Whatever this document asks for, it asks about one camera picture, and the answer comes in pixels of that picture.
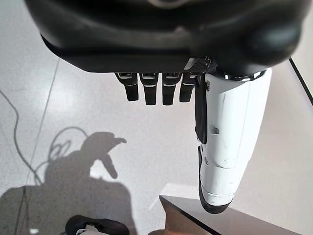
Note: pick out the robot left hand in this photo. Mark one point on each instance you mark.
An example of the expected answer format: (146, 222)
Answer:
(156, 36)

